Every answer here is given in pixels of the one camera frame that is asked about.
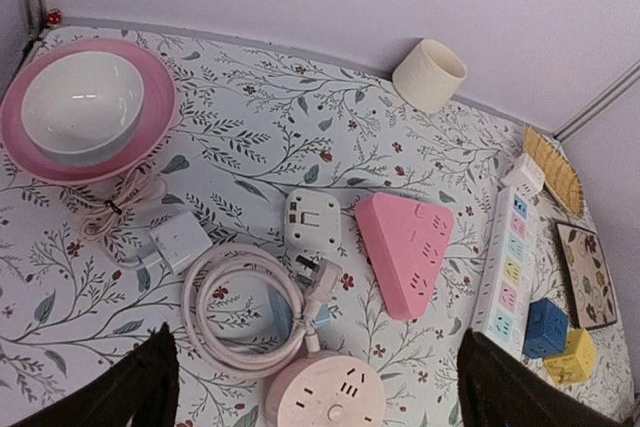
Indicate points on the white tiger cube socket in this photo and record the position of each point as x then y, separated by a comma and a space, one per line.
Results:
525, 176

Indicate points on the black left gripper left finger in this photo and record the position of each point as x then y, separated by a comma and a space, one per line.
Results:
142, 389

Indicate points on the white multicolour power strip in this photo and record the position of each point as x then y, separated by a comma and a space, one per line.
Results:
502, 305

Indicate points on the square floral ceramic plate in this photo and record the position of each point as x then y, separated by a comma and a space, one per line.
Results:
591, 293

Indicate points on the cream ceramic mug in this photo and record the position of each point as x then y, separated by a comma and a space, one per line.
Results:
429, 76

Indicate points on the white square adapter plug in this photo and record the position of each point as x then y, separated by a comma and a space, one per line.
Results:
312, 221

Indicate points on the right aluminium frame post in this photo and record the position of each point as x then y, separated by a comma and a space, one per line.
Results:
600, 103

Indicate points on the small white charger plug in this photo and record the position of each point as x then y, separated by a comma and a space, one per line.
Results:
176, 243

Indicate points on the small red dice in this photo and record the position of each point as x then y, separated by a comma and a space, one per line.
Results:
53, 18

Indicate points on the yellow woven bamboo tray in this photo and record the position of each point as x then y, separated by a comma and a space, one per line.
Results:
561, 179

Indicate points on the white ceramic bowl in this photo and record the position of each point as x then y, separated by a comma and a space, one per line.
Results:
83, 109

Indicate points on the round pink power hub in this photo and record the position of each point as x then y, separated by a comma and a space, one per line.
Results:
326, 389

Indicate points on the yellow cube socket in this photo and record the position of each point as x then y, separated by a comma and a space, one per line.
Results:
576, 363

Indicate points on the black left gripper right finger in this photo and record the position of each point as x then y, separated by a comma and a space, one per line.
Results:
494, 389

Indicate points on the pink ceramic plate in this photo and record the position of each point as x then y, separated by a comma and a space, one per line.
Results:
159, 107

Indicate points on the pink triangular power socket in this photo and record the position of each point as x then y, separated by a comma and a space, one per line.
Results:
406, 241

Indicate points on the dark blue cube socket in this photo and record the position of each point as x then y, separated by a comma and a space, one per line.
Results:
546, 330

